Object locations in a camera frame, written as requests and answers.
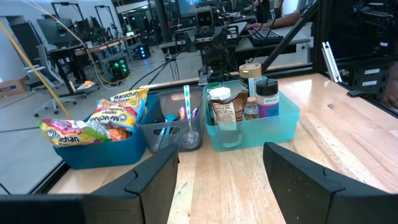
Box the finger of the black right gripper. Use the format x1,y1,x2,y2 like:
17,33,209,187
174,30,192,53
226,24,240,48

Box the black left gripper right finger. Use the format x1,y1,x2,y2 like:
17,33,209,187
262,141,398,224

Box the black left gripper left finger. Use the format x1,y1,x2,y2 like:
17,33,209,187
0,144,180,224

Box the tan lid spice jar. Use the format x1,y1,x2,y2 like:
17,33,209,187
238,62,263,97

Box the green lid herb jar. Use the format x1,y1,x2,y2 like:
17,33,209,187
205,82,224,94

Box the white lid seasoning jar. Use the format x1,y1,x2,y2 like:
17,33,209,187
208,86,233,127

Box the brown taco seasoning packet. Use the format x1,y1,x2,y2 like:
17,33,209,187
211,88,250,126

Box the orange ramen packet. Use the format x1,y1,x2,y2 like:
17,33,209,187
107,127,132,142

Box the black lid purple label jar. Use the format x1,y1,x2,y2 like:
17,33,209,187
255,78,280,119

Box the small cork lid jar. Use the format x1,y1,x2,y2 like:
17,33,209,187
243,96,260,121

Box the teal plastic spoon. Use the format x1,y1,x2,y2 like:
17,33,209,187
164,113,180,126

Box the red white ramen packet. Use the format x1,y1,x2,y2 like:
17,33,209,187
38,118,112,148

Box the dark metal spoon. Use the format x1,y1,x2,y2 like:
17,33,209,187
152,119,169,152

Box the silver spoon patterned handle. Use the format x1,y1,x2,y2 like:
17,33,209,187
181,85,201,150

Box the person's forearm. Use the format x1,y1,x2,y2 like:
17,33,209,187
245,11,303,31
382,61,398,109

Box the backlit keyboard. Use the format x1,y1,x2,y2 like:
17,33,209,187
247,28,285,47

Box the computer tower blue lights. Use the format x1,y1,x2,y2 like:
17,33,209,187
137,43,152,60

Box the person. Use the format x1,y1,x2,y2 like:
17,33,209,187
253,0,301,23

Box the blue plastic bin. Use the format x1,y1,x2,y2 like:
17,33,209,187
53,93,157,170

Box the computer tower green lights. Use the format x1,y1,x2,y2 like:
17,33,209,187
108,57,131,82

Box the wooden top workbench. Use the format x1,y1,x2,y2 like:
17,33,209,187
49,33,142,96

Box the grey plastic bin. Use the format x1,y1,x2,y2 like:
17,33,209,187
138,86,206,153

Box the teal translucent plastic bin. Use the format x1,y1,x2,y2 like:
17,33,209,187
203,79,301,152

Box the silver aluminium extrusion bar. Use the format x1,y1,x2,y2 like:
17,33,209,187
321,41,343,83

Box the grey rolling chair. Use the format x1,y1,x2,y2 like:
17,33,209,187
23,43,78,118

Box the cardboard box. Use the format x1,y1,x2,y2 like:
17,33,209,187
0,77,28,100

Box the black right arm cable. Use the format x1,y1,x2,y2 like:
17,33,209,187
128,52,182,91

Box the black wall monitor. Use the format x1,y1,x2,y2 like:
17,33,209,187
36,17,74,47

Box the yellow cable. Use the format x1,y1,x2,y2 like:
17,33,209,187
0,21,75,121

